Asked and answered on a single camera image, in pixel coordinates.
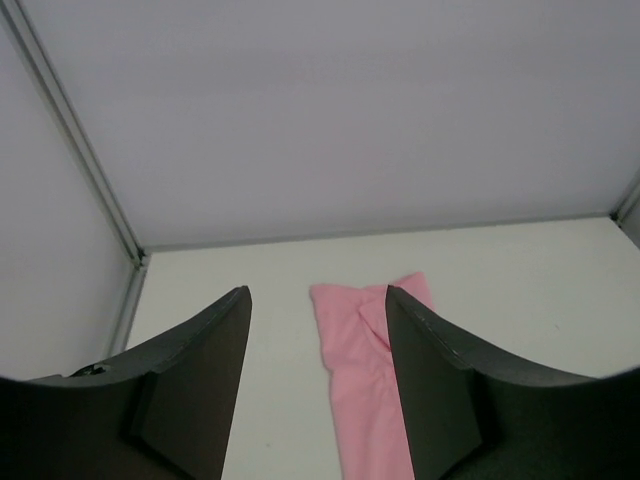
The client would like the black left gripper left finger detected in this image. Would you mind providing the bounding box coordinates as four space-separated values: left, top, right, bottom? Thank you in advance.
1 286 252 479

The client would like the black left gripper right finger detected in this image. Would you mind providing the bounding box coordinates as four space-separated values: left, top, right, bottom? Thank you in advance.
385 287 639 479

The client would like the pink t-shirt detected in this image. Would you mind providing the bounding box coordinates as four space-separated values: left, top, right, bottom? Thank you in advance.
310 284 414 479

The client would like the left aluminium frame post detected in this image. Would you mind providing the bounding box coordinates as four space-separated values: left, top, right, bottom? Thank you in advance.
0 0 149 276

